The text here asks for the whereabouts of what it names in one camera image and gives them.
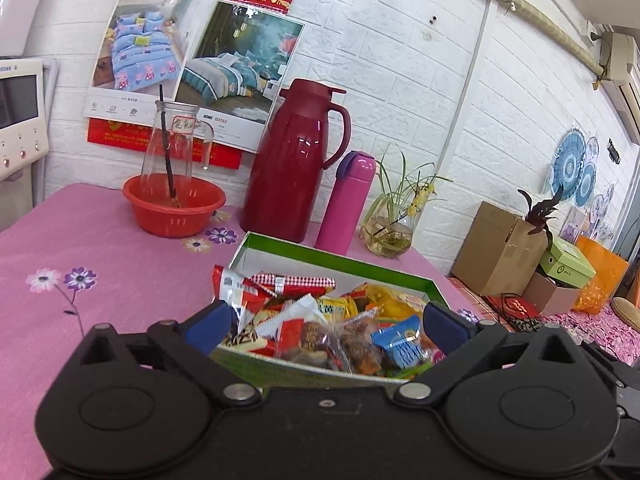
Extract pink thermos bottle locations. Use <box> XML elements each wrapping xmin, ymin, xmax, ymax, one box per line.
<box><xmin>314</xmin><ymin>151</ymin><xmax>376</xmax><ymax>255</ymax></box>

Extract glass vase with plant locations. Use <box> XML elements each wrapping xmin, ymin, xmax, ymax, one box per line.
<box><xmin>359</xmin><ymin>148</ymin><xmax>451</xmax><ymax>258</ymax></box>

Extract blue decorative wall plates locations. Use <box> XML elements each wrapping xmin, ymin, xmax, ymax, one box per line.
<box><xmin>541</xmin><ymin>128</ymin><xmax>615</xmax><ymax>209</ymax></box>

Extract green white cardboard box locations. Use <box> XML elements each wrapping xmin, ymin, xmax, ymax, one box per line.
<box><xmin>209</xmin><ymin>233</ymin><xmax>446</xmax><ymax>389</ymax></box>

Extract air conditioner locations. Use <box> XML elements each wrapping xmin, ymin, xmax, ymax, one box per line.
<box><xmin>572</xmin><ymin>0</ymin><xmax>639</xmax><ymax>143</ymax></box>

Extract blue snack packet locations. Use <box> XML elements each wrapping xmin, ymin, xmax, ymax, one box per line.
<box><xmin>371</xmin><ymin>315</ymin><xmax>427</xmax><ymax>370</ymax></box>

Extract glass pitcher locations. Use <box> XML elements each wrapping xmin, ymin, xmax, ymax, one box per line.
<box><xmin>140</xmin><ymin>84</ymin><xmax>214</xmax><ymax>208</ymax></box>

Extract yellow soft bread packet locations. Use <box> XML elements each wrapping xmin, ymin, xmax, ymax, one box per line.
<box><xmin>346</xmin><ymin>283</ymin><xmax>426</xmax><ymax>322</ymax></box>

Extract dark red thermos jug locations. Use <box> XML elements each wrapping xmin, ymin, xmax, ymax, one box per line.
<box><xmin>239</xmin><ymin>78</ymin><xmax>352</xmax><ymax>243</ymax></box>

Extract red plastic basket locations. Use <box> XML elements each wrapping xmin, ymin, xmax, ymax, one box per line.
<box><xmin>122</xmin><ymin>174</ymin><xmax>226</xmax><ymax>238</ymax></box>

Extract pink floral tablecloth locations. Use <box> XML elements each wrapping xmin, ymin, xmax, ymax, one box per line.
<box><xmin>1</xmin><ymin>184</ymin><xmax>477</xmax><ymax>479</ymax></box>

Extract purple leaf plant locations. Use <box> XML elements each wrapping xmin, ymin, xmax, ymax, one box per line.
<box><xmin>518</xmin><ymin>184</ymin><xmax>564</xmax><ymax>249</ymax></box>

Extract bedding calendar poster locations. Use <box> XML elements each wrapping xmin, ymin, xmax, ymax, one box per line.
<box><xmin>84</xmin><ymin>0</ymin><xmax>304</xmax><ymax>167</ymax></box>

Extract green shoe box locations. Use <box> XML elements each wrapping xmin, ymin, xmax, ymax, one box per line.
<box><xmin>539</xmin><ymin>236</ymin><xmax>597</xmax><ymax>288</ymax></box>

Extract orange bag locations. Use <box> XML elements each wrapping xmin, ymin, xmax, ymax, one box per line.
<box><xmin>573</xmin><ymin>236</ymin><xmax>628</xmax><ymax>315</ymax></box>

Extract clear orange pastry packet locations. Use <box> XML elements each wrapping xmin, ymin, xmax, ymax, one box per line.
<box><xmin>276</xmin><ymin>309</ymin><xmax>383</xmax><ymax>376</ymax></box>

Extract red noodle snack packet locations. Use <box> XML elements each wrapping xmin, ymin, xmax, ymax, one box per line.
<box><xmin>212</xmin><ymin>266</ymin><xmax>336</xmax><ymax>313</ymax></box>

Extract white appliance with screen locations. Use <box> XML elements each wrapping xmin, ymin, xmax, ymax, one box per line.
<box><xmin>0</xmin><ymin>58</ymin><xmax>58</xmax><ymax>230</ymax></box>

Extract brown cardboard box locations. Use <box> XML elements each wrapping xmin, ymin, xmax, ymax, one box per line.
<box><xmin>451</xmin><ymin>202</ymin><xmax>548</xmax><ymax>297</ymax></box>

